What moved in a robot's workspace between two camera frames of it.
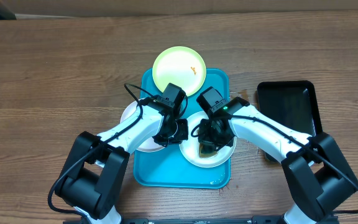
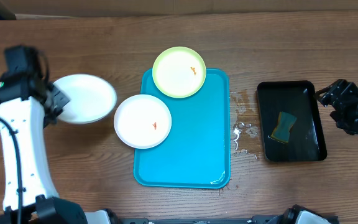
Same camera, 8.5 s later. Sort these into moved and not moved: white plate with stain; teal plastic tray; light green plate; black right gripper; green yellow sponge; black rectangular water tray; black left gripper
Moved: black left gripper; white plate with stain; green yellow sponge; black right gripper
Not moved: black rectangular water tray; teal plastic tray; light green plate
